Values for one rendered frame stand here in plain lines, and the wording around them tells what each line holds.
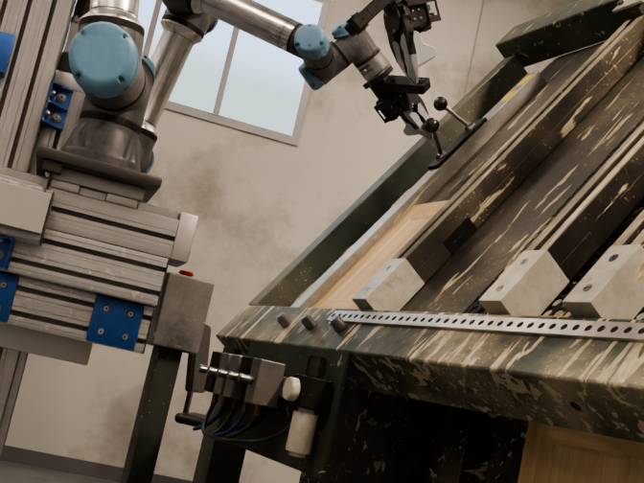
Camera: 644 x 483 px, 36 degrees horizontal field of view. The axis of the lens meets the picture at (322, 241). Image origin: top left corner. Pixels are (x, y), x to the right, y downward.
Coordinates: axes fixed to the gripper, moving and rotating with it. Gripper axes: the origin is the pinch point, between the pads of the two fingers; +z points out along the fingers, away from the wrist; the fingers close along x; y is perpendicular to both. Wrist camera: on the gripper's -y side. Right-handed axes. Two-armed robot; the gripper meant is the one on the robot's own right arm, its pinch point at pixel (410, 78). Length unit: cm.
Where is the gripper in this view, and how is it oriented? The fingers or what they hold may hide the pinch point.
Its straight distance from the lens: 183.8
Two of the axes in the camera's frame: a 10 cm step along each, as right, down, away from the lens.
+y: 9.3, -2.3, 2.9
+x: -2.7, 0.9, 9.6
